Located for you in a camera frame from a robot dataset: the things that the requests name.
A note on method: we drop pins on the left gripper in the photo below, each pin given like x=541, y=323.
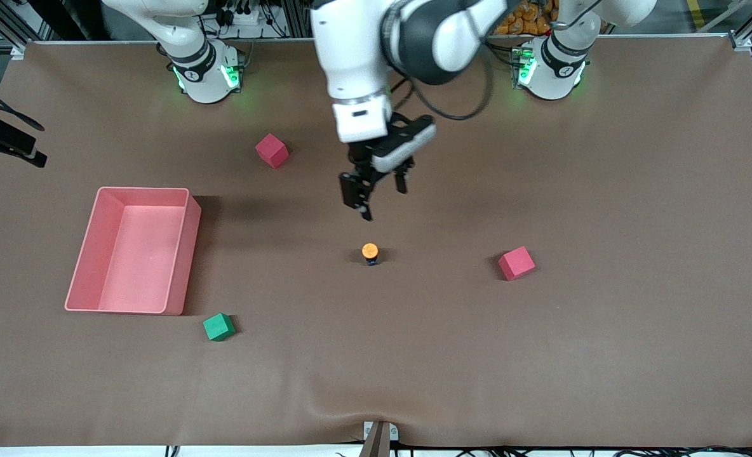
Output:
x=361, y=158

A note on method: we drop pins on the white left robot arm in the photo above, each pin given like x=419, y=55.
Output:
x=350, y=44

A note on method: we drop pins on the pink foam cube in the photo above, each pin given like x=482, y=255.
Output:
x=271, y=151
x=516, y=264

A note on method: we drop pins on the brown table cloth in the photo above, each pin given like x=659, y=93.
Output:
x=376, y=355

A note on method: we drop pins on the pink plastic tray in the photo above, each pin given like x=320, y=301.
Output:
x=134, y=266

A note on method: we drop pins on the green foam cube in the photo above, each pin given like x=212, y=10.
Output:
x=218, y=327

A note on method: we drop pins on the white power strip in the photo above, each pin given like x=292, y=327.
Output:
x=242, y=16

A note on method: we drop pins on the orange snack bag pile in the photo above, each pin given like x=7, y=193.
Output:
x=531, y=19

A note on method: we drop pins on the grey camera stand bracket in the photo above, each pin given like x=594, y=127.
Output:
x=379, y=438

